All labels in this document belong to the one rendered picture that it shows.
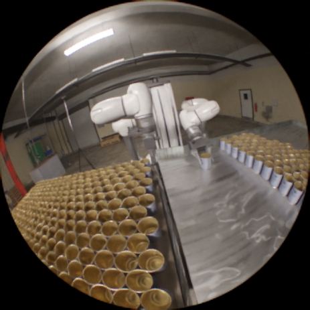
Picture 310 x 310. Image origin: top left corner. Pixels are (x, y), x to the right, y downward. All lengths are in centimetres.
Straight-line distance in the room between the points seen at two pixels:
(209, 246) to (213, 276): 11
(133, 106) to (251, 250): 68
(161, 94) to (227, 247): 144
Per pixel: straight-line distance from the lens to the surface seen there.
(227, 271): 40
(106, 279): 39
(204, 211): 46
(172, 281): 39
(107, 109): 48
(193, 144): 67
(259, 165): 68
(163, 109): 140
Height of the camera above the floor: 146
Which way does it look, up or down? 23 degrees down
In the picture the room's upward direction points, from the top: 14 degrees counter-clockwise
